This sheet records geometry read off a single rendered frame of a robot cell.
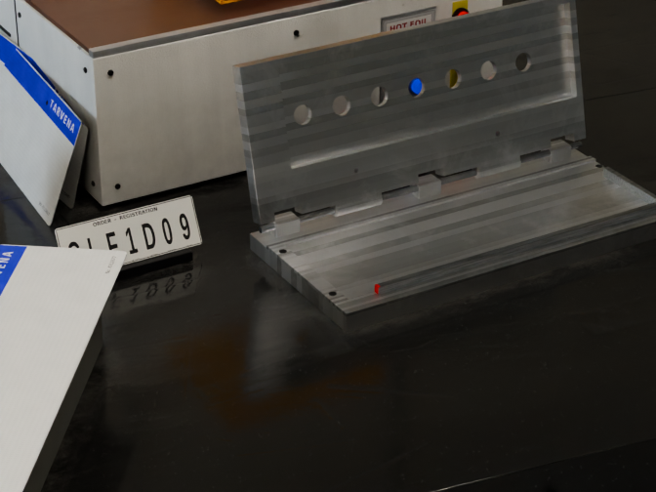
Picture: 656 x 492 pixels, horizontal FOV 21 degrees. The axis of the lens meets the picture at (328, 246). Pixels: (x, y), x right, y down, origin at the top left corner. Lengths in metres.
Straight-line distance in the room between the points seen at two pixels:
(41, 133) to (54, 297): 0.45
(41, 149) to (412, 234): 0.45
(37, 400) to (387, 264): 0.51
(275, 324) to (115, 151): 0.33
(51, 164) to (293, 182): 0.29
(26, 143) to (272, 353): 0.49
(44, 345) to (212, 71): 0.55
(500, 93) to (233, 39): 0.31
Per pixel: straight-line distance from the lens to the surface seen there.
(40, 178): 2.07
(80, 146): 2.05
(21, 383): 1.55
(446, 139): 2.02
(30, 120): 2.12
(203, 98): 2.05
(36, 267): 1.72
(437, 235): 1.95
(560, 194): 2.05
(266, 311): 1.84
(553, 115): 2.10
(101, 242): 1.90
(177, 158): 2.06
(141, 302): 1.87
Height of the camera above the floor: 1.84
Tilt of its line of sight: 28 degrees down
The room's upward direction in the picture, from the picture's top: straight up
